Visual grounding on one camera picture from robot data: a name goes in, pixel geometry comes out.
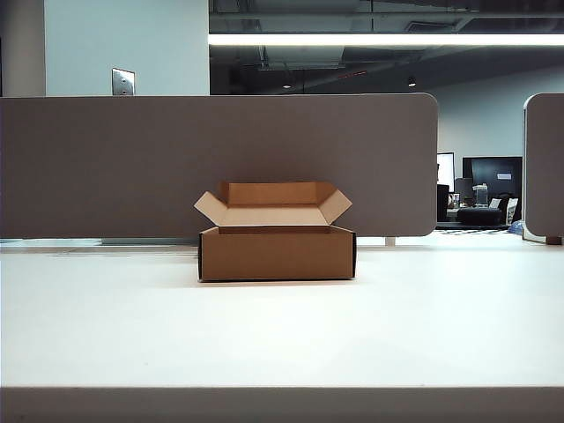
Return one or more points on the open brown cardboard box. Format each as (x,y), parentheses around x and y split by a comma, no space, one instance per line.
(273,255)

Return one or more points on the white divider support foot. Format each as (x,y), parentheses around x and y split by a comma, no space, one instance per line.
(390,241)

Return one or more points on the white standing board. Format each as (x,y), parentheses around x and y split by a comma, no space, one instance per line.
(446,169)

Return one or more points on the wide brown desk divider panel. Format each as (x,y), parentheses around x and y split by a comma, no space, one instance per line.
(110,176)

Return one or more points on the long ceiling light strip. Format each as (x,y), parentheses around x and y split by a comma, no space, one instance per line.
(374,39)

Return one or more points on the black sofa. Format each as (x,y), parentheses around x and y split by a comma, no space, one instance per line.
(479,216)

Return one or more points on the large black display screen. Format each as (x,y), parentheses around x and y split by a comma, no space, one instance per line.
(493,169)

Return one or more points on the blue plastic bag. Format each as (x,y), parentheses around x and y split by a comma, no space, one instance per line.
(516,227)

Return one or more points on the narrow brown desk divider panel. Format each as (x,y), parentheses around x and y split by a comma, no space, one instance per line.
(544,176)

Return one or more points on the small brown block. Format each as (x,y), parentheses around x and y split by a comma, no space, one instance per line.
(554,240)

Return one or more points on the metal wall plate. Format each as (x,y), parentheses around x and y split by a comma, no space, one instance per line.
(123,81)

